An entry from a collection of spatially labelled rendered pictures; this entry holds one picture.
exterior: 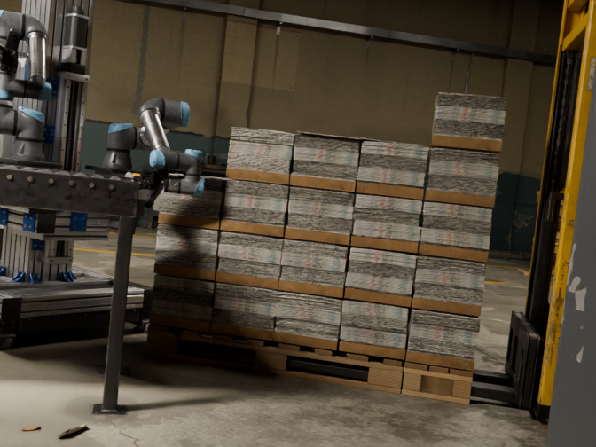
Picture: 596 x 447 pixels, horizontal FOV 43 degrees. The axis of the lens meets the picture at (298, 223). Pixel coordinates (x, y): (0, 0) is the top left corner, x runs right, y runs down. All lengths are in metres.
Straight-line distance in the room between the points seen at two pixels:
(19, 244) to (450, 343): 2.10
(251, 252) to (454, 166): 0.95
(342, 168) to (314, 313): 0.64
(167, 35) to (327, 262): 7.15
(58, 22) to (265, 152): 1.23
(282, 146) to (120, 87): 6.83
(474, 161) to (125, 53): 7.33
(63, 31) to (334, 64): 6.85
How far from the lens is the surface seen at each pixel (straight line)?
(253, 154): 3.30
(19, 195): 2.63
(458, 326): 3.25
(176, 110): 3.50
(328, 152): 3.23
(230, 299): 3.35
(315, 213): 3.24
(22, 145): 3.57
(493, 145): 3.21
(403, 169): 3.20
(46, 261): 3.81
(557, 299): 3.07
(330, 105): 10.31
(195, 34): 10.11
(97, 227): 3.80
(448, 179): 3.20
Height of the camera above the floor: 0.88
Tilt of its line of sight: 4 degrees down
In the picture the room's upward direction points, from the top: 6 degrees clockwise
